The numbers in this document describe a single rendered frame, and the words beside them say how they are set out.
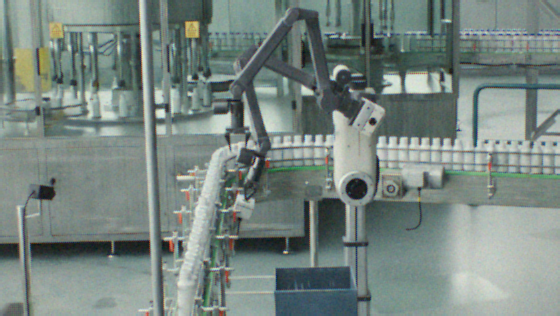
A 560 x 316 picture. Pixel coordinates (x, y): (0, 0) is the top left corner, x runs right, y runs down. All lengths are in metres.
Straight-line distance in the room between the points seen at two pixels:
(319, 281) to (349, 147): 0.61
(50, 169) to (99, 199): 0.41
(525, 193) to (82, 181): 3.41
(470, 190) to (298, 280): 1.83
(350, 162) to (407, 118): 5.17
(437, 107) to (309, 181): 3.82
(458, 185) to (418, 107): 3.86
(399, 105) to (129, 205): 2.90
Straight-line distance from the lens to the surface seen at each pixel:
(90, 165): 8.12
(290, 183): 6.29
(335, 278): 4.55
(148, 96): 2.08
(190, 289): 3.78
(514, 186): 6.11
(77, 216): 8.22
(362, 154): 4.80
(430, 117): 9.98
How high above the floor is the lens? 2.23
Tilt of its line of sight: 11 degrees down
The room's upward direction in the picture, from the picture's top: 1 degrees counter-clockwise
